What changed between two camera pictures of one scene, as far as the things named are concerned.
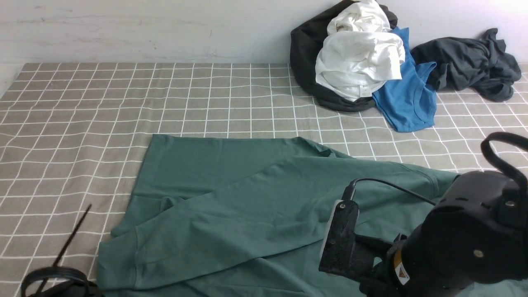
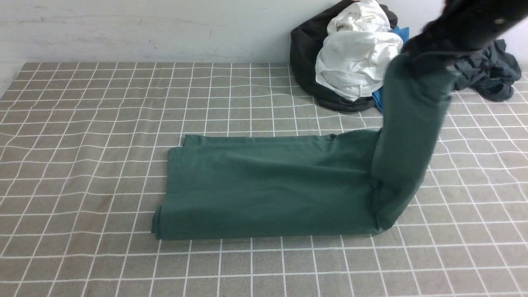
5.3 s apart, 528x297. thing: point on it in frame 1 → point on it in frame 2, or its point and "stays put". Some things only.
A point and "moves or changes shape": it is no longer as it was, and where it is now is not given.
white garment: (360, 52) stays put
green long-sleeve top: (245, 216) moves or changes shape
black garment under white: (306, 41) stays put
